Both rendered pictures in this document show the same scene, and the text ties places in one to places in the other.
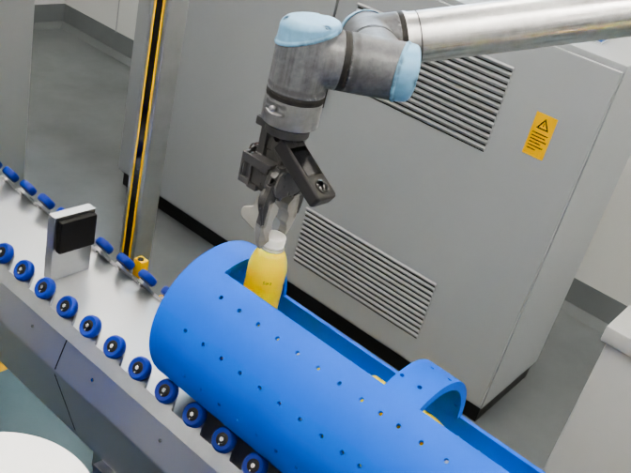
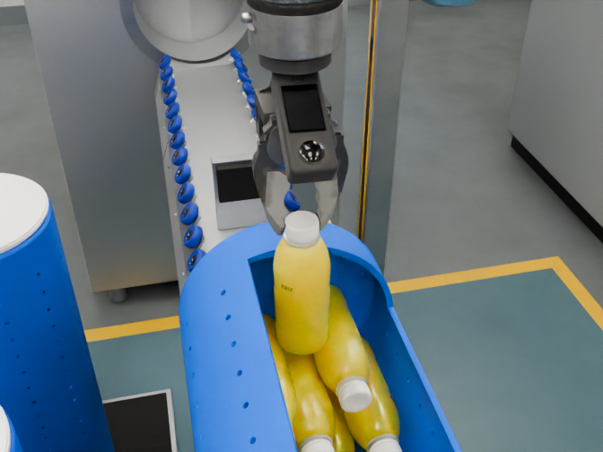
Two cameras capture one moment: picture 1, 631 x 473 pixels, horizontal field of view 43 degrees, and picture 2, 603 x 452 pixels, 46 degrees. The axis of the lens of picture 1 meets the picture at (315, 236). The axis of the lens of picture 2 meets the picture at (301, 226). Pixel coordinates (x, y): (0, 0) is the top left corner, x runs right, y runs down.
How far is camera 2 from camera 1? 83 cm
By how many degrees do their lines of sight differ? 38
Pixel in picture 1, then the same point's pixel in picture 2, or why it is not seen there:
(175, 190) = (552, 157)
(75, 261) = (248, 213)
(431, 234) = not seen: outside the picture
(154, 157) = (382, 108)
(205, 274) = (227, 256)
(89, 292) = not seen: hidden behind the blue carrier
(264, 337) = (229, 365)
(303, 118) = (284, 35)
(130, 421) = not seen: hidden behind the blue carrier
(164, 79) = (388, 12)
